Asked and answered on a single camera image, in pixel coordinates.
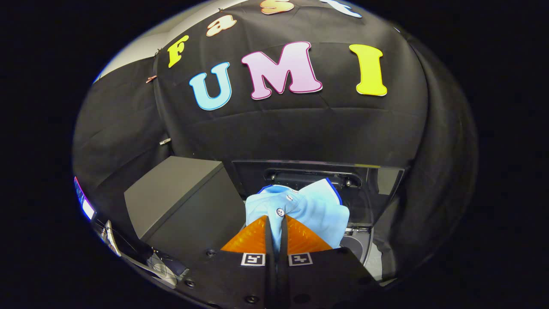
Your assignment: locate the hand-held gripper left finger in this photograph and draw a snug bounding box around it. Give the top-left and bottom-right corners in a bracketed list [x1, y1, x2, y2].
[180, 215, 277, 309]

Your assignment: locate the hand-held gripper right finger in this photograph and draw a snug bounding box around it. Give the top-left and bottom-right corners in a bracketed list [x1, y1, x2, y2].
[277, 215, 384, 309]

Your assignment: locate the light blue polo shirt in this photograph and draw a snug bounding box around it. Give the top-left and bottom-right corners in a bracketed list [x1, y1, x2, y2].
[245, 178, 350, 254]

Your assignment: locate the dark washing machine lid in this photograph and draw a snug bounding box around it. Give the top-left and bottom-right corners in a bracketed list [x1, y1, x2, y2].
[232, 160, 406, 229]

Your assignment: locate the grey cabinet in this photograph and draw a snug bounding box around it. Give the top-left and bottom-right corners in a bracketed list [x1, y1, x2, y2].
[124, 156, 247, 260]

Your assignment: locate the silver metal frame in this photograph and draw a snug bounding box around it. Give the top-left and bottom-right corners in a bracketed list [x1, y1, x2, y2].
[101, 220, 190, 289]

